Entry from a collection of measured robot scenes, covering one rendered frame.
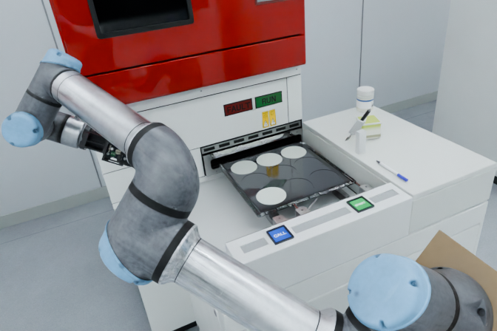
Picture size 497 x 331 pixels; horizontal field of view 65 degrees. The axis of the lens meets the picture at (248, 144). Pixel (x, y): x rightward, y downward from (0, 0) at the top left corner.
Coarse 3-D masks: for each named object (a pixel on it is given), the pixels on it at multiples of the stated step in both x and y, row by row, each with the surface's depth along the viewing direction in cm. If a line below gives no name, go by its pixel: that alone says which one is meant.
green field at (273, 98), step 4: (280, 92) 153; (264, 96) 151; (268, 96) 152; (272, 96) 152; (276, 96) 153; (280, 96) 154; (256, 100) 150; (260, 100) 151; (264, 100) 152; (268, 100) 152; (272, 100) 153; (276, 100) 154; (280, 100) 155; (260, 104) 152; (264, 104) 152; (268, 104) 153
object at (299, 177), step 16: (240, 160) 152; (256, 160) 151; (288, 160) 149; (304, 160) 148; (320, 160) 146; (240, 176) 142; (256, 176) 141; (272, 176) 140; (288, 176) 139; (304, 176) 138; (320, 176) 137; (336, 176) 136; (256, 192) 132; (288, 192) 130; (304, 192) 129
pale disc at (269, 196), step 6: (258, 192) 132; (264, 192) 131; (270, 192) 131; (276, 192) 131; (282, 192) 130; (258, 198) 129; (264, 198) 128; (270, 198) 128; (276, 198) 128; (282, 198) 127; (270, 204) 125
